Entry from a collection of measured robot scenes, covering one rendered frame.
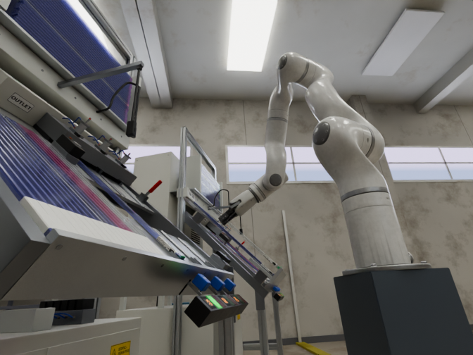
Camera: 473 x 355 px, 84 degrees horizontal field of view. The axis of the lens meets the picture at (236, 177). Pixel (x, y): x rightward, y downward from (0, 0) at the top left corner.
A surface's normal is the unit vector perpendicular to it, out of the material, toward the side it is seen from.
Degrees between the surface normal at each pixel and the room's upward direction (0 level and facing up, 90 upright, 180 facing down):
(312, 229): 90
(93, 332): 90
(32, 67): 90
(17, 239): 90
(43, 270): 132
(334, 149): 128
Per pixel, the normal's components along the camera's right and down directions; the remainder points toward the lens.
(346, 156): -0.48, 0.31
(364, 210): -0.59, -0.30
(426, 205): 0.10, -0.41
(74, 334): 0.97, -0.15
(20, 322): -0.24, -0.39
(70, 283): 0.76, 0.50
